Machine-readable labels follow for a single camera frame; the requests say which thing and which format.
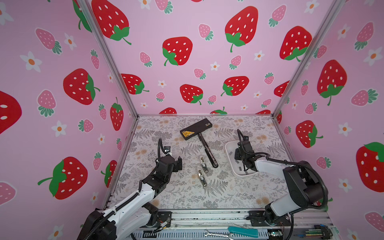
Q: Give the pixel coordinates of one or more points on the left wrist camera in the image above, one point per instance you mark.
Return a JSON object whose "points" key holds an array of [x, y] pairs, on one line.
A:
{"points": [[167, 150]]}

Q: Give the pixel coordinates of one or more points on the white plastic tray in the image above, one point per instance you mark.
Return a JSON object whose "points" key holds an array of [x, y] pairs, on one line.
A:
{"points": [[236, 165]]}

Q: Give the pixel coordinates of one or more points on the silver wrench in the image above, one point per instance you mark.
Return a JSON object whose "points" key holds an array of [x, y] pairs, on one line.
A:
{"points": [[229, 236]]}

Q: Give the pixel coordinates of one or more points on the staple strip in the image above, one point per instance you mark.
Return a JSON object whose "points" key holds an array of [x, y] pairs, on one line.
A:
{"points": [[202, 178], [203, 164]]}

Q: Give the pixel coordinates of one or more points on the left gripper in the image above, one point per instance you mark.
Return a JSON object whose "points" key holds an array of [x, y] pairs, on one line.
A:
{"points": [[176, 167]]}

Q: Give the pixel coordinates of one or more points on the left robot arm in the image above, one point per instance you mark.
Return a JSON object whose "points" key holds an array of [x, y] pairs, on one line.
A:
{"points": [[136, 210]]}

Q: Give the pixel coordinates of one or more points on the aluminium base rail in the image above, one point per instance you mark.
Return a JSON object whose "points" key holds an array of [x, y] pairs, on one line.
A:
{"points": [[190, 224]]}

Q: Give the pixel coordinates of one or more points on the green circuit board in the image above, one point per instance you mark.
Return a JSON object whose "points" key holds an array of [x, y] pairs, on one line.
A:
{"points": [[275, 235]]}

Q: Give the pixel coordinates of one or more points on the black connector with coloured wires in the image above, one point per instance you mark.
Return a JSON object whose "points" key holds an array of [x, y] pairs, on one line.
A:
{"points": [[319, 232]]}

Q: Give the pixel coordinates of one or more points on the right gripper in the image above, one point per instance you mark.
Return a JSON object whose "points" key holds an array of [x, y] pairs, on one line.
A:
{"points": [[236, 153]]}

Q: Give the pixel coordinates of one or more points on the black stapler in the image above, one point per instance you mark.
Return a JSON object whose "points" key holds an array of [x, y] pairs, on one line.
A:
{"points": [[197, 129]]}

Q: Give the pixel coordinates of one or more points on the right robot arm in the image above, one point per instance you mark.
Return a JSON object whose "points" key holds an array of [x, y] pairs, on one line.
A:
{"points": [[306, 188]]}

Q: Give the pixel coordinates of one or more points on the teal handled tool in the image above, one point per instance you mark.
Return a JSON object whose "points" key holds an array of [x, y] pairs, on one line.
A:
{"points": [[254, 233]]}

